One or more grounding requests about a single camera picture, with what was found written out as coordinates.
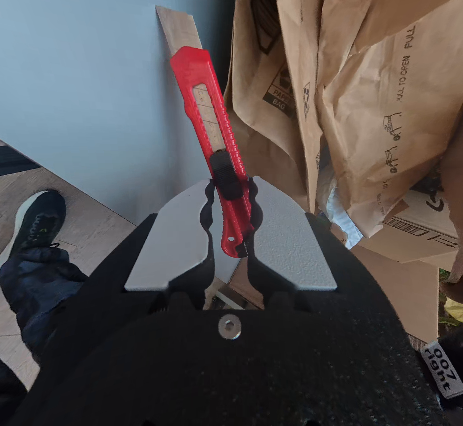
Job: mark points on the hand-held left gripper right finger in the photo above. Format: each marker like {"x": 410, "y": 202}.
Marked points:
{"x": 289, "y": 241}

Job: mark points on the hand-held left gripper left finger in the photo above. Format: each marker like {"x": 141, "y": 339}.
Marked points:
{"x": 170, "y": 237}

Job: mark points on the red utility knife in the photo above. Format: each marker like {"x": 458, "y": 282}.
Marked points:
{"x": 195, "y": 67}

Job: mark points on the light blue desk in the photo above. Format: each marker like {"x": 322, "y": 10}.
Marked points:
{"x": 90, "y": 71}

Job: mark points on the white plastic wrap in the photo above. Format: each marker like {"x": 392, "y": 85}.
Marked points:
{"x": 342, "y": 216}

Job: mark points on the yellow item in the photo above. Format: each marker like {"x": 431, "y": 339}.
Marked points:
{"x": 454, "y": 308}

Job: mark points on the cardboard box with barcode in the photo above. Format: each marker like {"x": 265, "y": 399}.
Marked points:
{"x": 390, "y": 288}

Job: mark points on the black sneaker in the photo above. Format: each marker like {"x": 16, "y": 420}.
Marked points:
{"x": 39, "y": 219}

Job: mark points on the printed cardboard box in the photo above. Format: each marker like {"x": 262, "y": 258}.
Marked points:
{"x": 430, "y": 216}

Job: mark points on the brown paper bag line drawings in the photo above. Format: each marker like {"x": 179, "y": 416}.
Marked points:
{"x": 361, "y": 89}

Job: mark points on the plain cardboard strip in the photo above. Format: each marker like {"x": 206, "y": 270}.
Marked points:
{"x": 177, "y": 27}

